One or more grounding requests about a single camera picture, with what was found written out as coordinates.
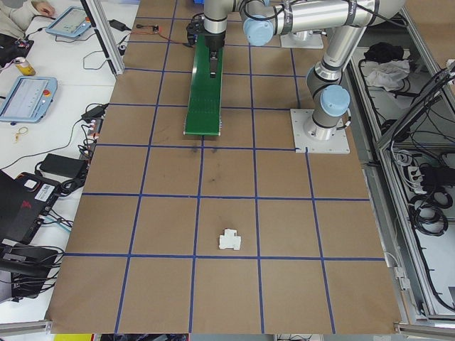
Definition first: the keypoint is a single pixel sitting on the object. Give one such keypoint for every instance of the beige sleeved forearm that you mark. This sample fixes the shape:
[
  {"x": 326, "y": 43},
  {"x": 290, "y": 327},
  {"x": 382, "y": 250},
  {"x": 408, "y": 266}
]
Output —
[{"x": 14, "y": 16}]

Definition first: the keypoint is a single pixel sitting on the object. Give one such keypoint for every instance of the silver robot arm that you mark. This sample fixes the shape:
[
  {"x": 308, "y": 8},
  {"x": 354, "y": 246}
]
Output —
[
  {"x": 341, "y": 49},
  {"x": 302, "y": 35}
]

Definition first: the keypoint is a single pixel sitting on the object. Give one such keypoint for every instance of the bare hand of beige sleeve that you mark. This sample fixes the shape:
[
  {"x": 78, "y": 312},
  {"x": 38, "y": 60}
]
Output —
[{"x": 42, "y": 7}]

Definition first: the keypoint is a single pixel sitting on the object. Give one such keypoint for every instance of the green conveyor belt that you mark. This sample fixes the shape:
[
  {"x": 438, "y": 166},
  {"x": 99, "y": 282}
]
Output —
[{"x": 204, "y": 103}]

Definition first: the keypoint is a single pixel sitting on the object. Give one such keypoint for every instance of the small black power adapter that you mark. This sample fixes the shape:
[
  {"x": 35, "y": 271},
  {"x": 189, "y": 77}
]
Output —
[{"x": 119, "y": 24}]

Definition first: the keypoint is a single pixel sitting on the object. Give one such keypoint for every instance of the red and white connector hub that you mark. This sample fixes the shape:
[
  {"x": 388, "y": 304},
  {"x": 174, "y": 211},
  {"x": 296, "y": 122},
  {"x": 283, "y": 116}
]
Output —
[{"x": 94, "y": 128}]

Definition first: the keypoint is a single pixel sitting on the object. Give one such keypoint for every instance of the light blue teach pendant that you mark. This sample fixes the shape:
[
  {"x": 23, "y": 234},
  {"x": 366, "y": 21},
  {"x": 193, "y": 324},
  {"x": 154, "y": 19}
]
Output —
[
  {"x": 26, "y": 99},
  {"x": 67, "y": 22}
]

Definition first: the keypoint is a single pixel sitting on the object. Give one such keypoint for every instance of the black cloth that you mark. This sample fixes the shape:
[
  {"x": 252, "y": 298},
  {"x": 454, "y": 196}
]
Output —
[{"x": 384, "y": 51}]

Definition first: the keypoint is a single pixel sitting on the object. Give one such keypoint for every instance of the white cloth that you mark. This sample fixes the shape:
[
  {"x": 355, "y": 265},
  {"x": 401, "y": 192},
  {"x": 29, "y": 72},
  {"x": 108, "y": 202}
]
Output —
[{"x": 387, "y": 74}]

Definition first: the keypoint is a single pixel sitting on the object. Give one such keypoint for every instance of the large black power adapter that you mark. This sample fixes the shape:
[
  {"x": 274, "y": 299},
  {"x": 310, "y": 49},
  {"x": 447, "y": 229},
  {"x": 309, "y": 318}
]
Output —
[{"x": 62, "y": 165}]

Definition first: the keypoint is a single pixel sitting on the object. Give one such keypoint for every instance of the yellow drink can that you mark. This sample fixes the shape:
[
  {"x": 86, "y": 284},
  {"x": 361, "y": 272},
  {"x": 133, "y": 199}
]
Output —
[{"x": 24, "y": 66}]

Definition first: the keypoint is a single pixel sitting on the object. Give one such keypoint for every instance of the black case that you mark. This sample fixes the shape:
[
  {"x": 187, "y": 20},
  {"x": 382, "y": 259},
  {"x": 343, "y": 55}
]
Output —
[{"x": 14, "y": 48}]

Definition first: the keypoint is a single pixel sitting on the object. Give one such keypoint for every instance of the yellow rubber band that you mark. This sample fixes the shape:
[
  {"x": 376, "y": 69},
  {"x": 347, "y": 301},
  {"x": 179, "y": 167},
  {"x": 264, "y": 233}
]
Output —
[{"x": 16, "y": 136}]

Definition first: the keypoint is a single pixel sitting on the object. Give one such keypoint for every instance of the white power strip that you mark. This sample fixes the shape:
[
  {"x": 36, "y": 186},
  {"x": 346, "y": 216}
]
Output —
[{"x": 415, "y": 177}]

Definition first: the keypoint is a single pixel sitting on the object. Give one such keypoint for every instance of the black laptop with red logo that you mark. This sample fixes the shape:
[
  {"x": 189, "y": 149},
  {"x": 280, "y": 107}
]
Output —
[{"x": 19, "y": 209}]

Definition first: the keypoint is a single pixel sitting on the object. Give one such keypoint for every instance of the black adapter block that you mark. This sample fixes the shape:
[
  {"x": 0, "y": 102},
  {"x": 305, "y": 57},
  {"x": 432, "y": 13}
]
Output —
[{"x": 432, "y": 174}]

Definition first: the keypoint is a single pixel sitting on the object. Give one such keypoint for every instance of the black docking device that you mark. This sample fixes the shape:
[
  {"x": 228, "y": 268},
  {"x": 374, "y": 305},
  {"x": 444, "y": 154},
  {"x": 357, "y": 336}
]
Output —
[{"x": 25, "y": 263}]

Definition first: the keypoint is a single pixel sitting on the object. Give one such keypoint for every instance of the aluminium extrusion bar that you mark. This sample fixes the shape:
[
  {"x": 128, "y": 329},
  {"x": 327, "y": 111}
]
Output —
[
  {"x": 426, "y": 328},
  {"x": 25, "y": 327}
]

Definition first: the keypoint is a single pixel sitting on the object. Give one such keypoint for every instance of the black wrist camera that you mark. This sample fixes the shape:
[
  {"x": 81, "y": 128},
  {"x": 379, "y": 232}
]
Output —
[{"x": 193, "y": 32}]

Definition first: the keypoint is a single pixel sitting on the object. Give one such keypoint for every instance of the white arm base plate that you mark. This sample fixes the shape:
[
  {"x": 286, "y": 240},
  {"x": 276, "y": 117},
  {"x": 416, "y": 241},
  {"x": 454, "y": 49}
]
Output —
[
  {"x": 302, "y": 42},
  {"x": 337, "y": 145}
]

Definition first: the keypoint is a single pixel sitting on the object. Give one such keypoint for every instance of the aluminium extrusion post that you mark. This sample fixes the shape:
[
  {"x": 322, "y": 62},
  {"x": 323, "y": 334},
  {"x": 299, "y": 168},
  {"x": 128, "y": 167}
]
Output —
[{"x": 105, "y": 35}]

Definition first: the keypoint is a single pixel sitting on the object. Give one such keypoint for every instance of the V-shaped metal bar frame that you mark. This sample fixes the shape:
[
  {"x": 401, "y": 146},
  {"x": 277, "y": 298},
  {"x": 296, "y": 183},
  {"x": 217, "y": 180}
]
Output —
[{"x": 383, "y": 213}]

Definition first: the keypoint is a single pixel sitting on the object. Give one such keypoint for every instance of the small metal bracket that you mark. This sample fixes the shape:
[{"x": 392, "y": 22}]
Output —
[{"x": 400, "y": 277}]

